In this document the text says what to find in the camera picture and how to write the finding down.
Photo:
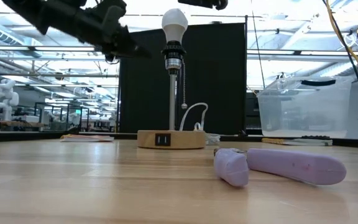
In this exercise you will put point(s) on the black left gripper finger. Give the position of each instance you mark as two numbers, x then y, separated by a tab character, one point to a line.
134	51

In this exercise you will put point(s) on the white lightbulb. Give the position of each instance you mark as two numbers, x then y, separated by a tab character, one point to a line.
174	23

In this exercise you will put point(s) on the wooden base table lamp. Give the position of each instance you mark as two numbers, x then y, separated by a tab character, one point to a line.
171	140

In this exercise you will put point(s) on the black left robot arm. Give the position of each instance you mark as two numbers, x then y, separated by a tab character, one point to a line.
57	17

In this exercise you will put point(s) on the black divider panel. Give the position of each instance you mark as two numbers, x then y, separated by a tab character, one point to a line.
216	77

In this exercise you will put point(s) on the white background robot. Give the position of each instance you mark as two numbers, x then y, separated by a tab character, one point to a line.
5	96

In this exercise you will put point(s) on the distant wooden bench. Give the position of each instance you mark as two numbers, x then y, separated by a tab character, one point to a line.
17	123

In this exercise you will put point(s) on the clear plastic storage bin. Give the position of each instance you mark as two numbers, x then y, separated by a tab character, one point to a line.
306	109

